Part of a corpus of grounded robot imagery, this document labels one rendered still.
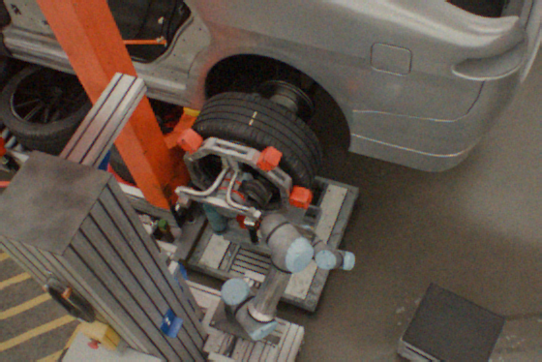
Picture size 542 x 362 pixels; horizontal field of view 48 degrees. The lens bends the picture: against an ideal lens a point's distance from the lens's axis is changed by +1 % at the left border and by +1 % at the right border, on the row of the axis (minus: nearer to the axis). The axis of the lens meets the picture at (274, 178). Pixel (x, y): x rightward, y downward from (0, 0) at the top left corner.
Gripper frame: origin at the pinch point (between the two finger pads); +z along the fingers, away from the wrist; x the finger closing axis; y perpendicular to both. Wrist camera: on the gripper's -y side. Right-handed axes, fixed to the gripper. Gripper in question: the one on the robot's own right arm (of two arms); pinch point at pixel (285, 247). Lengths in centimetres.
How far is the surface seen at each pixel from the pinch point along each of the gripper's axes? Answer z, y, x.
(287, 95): 24, -22, -73
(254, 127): 14, 17, -52
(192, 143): 41, 26, -42
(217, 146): 29, 22, -42
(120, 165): 123, -6, -26
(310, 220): 31, -74, -8
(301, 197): -1.7, -6.1, -23.1
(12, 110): 204, 13, -51
